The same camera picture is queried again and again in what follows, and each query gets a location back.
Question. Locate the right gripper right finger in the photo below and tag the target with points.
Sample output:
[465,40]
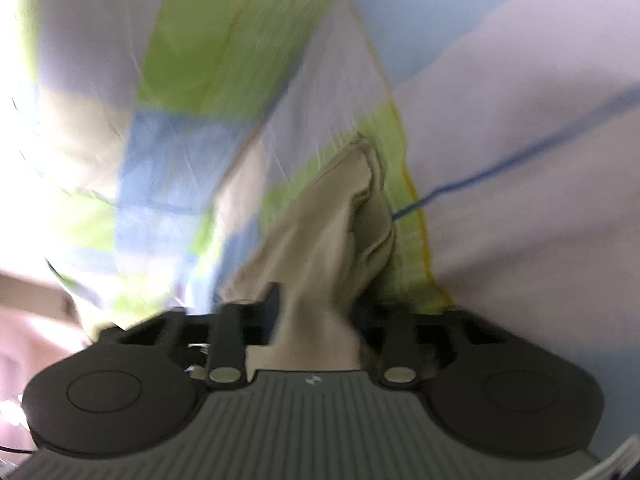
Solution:
[402,348]

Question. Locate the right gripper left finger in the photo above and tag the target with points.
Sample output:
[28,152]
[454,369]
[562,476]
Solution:
[217,343]

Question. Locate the beige garment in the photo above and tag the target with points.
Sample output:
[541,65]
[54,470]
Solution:
[325,249]

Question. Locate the checkered quilt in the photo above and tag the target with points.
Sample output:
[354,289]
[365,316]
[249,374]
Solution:
[176,131]

